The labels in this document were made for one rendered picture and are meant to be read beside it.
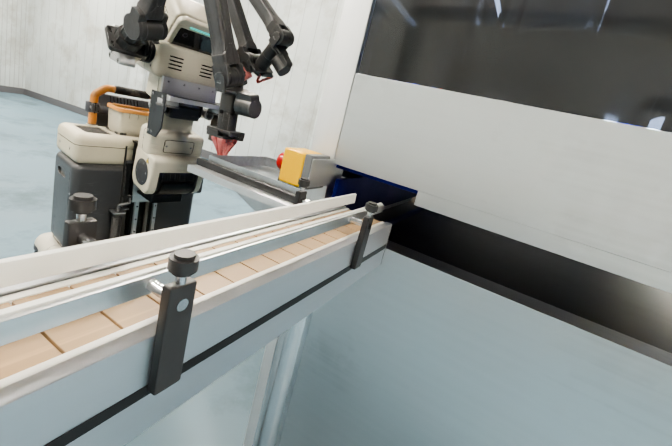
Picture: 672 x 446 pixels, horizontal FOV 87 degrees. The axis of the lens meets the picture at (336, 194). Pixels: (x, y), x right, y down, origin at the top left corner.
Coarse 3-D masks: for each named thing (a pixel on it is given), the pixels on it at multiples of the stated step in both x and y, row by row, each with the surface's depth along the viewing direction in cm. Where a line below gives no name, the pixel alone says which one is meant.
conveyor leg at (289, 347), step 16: (304, 320) 60; (288, 336) 60; (304, 336) 61; (288, 352) 61; (272, 368) 63; (288, 368) 61; (272, 384) 63; (288, 384) 62; (272, 400) 63; (288, 400) 64; (272, 416) 64; (256, 432) 66; (272, 432) 64
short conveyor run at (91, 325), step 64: (64, 256) 28; (128, 256) 32; (192, 256) 25; (256, 256) 44; (320, 256) 48; (0, 320) 20; (64, 320) 23; (128, 320) 28; (192, 320) 29; (256, 320) 38; (0, 384) 20; (64, 384) 21; (128, 384) 26; (192, 384) 32
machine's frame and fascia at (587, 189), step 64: (384, 128) 72; (448, 128) 66; (512, 128) 61; (576, 128) 57; (640, 128) 53; (448, 192) 67; (512, 192) 62; (576, 192) 58; (640, 192) 54; (576, 256) 58; (640, 256) 54
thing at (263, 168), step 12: (216, 156) 107; (228, 156) 111; (240, 156) 116; (252, 156) 121; (264, 156) 126; (240, 168) 99; (252, 168) 118; (264, 168) 122; (276, 168) 125; (264, 180) 96; (276, 180) 94
